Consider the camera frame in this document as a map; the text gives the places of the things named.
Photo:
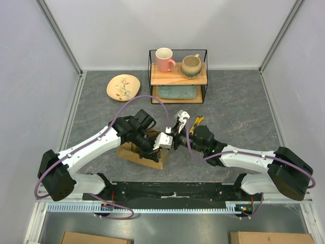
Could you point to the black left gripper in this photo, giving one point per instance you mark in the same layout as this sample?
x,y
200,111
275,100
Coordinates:
x,y
151,154

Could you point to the beige stoneware mug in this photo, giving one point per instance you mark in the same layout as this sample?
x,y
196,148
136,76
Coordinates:
x,y
191,66

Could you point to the yellow utility knife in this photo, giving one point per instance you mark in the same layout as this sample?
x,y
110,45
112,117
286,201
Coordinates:
x,y
196,123

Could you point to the cardboard box bottom right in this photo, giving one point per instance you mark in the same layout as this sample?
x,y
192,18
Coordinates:
x,y
270,237

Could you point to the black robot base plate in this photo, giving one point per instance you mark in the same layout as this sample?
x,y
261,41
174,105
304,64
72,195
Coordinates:
x,y
174,194

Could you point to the black wire wooden shelf rack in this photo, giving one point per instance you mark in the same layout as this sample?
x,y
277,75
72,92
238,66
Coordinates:
x,y
157,78

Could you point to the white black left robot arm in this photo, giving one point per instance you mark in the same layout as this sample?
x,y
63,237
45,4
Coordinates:
x,y
58,171

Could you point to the cardboard box bottom left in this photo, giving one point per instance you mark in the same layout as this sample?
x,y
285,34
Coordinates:
x,y
81,238

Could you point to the teal rectangular ceramic tray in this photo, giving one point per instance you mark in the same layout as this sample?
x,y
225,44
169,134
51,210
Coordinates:
x,y
177,92

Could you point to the beige plate with bird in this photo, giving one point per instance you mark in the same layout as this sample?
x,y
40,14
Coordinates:
x,y
123,87

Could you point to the aluminium frame rail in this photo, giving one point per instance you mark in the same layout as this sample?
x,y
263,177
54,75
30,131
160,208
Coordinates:
x,y
59,34

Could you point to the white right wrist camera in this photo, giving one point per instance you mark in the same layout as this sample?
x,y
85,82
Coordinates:
x,y
181,118

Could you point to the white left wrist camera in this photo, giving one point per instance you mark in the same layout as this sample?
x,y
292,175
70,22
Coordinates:
x,y
163,141

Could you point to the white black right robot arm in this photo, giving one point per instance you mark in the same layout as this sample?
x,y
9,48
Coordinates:
x,y
279,171

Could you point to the grey slotted cable duct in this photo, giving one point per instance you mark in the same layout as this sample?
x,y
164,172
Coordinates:
x,y
101,208

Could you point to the pink ceramic mug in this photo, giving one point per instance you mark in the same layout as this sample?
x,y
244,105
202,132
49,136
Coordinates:
x,y
164,60

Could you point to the brown cardboard express box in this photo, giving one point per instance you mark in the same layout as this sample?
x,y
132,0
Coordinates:
x,y
129,153

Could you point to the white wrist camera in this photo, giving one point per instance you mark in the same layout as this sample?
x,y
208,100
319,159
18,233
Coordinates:
x,y
181,118
163,141

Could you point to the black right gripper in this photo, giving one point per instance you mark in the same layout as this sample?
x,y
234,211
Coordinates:
x,y
176,135

